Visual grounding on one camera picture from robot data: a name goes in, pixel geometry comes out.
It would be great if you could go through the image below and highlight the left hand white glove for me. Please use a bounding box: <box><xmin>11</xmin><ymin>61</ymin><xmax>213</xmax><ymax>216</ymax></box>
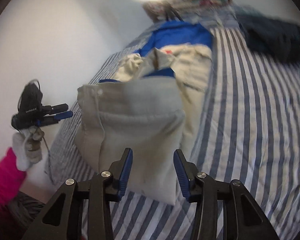
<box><xmin>12</xmin><ymin>126</ymin><xmax>44</xmax><ymax>171</ymax></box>

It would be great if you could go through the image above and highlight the beige and blue jacket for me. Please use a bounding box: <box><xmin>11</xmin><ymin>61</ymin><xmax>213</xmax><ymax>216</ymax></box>
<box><xmin>75</xmin><ymin>21</ymin><xmax>213</xmax><ymax>205</ymax></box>

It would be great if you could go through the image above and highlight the dark navy folded garment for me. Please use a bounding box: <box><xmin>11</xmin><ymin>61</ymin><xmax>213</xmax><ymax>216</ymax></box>
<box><xmin>236</xmin><ymin>13</ymin><xmax>300</xmax><ymax>63</ymax></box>

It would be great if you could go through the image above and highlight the black tripod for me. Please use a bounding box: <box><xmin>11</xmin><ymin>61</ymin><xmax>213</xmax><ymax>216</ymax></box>
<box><xmin>164</xmin><ymin>4</ymin><xmax>184</xmax><ymax>22</ymax></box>

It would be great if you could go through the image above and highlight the floral folded quilt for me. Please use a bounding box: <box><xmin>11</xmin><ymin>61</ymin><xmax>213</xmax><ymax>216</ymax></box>
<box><xmin>142</xmin><ymin>0</ymin><xmax>235</xmax><ymax>23</ymax></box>

